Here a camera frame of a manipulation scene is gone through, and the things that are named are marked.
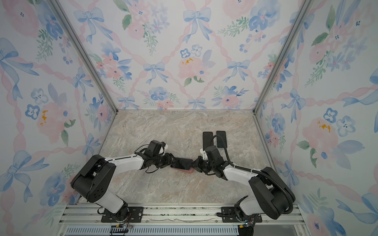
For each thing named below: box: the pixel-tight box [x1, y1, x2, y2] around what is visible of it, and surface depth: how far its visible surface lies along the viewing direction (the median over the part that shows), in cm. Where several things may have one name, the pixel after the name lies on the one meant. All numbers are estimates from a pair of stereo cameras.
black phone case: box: [202, 131, 214, 151], surface depth 106 cm
